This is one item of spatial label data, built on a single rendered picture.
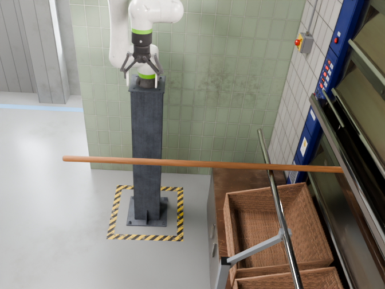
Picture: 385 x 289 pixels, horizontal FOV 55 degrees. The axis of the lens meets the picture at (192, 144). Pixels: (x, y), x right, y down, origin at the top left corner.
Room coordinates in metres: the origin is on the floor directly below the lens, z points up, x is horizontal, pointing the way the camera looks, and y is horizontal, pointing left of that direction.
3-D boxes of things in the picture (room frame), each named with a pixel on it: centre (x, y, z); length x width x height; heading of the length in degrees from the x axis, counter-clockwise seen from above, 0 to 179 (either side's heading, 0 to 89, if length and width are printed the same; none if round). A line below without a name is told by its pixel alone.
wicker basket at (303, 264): (1.39, -0.49, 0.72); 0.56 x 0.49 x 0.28; 4
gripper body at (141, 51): (1.58, 0.27, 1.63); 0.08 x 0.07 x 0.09; 94
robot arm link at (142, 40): (1.58, 0.27, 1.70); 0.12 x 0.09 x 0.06; 4
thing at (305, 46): (2.33, -0.66, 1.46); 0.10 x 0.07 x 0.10; 3
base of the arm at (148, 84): (2.14, 0.32, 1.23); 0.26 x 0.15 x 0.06; 4
